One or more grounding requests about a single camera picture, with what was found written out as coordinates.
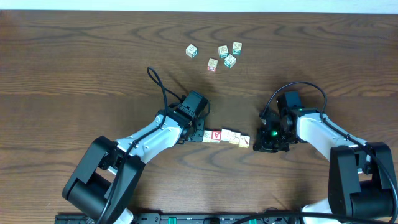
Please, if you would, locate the yellow-edged wooden block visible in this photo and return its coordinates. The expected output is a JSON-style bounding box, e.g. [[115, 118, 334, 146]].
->
[[203, 130, 212, 142]]

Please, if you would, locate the red letter A block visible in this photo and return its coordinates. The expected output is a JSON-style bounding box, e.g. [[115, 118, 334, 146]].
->
[[211, 131, 221, 143]]

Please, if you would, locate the wooden block brown drawing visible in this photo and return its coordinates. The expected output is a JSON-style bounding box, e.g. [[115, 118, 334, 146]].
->
[[238, 135, 250, 148]]

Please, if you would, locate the plain white wooden block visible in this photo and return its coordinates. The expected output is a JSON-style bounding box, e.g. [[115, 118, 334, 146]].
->
[[221, 129, 232, 142]]

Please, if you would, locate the yellow-sided wooden block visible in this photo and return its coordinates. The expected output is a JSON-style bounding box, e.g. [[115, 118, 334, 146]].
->
[[229, 132, 241, 144]]

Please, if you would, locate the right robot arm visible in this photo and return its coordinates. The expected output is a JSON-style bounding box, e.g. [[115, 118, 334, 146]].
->
[[253, 91, 397, 223]]

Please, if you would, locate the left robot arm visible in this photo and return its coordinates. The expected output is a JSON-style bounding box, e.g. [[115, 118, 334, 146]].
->
[[62, 91, 209, 223]]

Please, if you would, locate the wooden block red number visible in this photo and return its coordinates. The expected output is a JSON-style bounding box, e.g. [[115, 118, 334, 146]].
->
[[207, 58, 218, 72]]

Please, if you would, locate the wooden block teal side far-left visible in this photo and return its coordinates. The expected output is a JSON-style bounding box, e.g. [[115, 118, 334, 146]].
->
[[185, 44, 198, 58]]

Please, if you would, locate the wooden block teal front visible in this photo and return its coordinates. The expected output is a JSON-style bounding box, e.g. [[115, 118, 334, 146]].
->
[[224, 54, 236, 68]]

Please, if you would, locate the wooden block teal letter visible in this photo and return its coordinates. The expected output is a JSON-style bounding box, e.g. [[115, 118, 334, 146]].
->
[[218, 45, 229, 58]]

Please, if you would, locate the wooden block green number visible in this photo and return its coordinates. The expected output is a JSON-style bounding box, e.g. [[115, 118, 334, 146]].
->
[[232, 42, 242, 55]]

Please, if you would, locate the left black cable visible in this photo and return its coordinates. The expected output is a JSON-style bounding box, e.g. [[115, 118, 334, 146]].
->
[[95, 67, 212, 224]]

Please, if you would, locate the black cable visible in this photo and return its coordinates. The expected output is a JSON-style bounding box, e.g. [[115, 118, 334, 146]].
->
[[231, 81, 398, 224], [95, 67, 212, 224]]

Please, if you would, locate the right black cable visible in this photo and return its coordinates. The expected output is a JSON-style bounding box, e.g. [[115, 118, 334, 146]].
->
[[231, 81, 398, 224]]

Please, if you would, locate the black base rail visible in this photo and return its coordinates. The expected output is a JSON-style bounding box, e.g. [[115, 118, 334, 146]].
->
[[54, 213, 303, 224]]

